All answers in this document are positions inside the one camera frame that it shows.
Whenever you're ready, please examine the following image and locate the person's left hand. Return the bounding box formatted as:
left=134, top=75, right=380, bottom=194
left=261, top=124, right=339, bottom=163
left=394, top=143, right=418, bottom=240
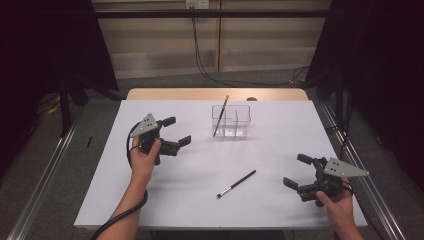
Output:
left=129, top=136, right=163, bottom=188

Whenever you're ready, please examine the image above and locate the black brush with orange end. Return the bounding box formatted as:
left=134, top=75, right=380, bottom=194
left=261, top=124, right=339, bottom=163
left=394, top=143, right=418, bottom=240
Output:
left=212, top=94, right=230, bottom=138

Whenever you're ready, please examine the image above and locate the black horizontal bar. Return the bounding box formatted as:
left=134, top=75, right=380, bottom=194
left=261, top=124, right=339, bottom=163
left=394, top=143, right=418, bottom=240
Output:
left=94, top=9, right=331, bottom=19

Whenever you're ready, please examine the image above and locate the wooden table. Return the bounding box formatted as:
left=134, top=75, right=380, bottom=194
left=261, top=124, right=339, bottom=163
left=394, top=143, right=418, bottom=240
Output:
left=125, top=87, right=309, bottom=102

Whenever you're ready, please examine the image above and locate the metal floor rail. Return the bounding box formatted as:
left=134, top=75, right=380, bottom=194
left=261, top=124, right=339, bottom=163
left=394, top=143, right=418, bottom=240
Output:
left=6, top=109, right=84, bottom=240
left=319, top=101, right=406, bottom=240

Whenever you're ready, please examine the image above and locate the clear plastic organizer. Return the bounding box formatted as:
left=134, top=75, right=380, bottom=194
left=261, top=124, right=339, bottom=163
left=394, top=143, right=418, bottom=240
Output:
left=211, top=104, right=252, bottom=139

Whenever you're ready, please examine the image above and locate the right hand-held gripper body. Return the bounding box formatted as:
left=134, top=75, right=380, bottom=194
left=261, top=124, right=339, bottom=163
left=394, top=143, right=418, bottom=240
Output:
left=297, top=157, right=370, bottom=208

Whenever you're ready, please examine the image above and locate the black makeup brush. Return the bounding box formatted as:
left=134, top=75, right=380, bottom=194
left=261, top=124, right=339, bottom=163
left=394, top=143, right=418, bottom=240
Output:
left=215, top=169, right=257, bottom=200

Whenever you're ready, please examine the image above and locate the white table mat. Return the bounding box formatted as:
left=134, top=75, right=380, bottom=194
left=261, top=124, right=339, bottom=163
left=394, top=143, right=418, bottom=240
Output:
left=73, top=99, right=368, bottom=231

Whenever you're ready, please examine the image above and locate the black stand post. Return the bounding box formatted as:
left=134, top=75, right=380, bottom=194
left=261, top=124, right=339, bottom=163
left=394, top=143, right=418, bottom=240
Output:
left=334, top=73, right=344, bottom=131
left=59, top=66, right=72, bottom=138

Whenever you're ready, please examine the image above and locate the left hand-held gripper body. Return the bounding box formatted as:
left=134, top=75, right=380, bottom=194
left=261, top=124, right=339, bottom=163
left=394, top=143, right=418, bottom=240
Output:
left=129, top=113, right=181, bottom=166

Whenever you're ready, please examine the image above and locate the person's right hand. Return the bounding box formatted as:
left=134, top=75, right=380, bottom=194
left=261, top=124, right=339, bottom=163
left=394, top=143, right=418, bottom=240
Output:
left=315, top=189, right=354, bottom=228

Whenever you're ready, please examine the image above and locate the white wall socket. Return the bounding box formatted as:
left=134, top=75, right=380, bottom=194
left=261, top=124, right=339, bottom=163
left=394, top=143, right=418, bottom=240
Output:
left=185, top=0, right=210, bottom=10

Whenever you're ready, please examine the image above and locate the black floor cable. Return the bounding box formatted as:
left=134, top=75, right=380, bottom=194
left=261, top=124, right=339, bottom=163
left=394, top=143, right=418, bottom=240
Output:
left=324, top=96, right=354, bottom=161
left=190, top=8, right=311, bottom=88

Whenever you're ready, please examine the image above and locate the black curtain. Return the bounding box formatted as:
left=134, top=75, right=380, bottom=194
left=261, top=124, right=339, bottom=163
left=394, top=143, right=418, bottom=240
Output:
left=304, top=0, right=424, bottom=183
left=0, top=0, right=119, bottom=174

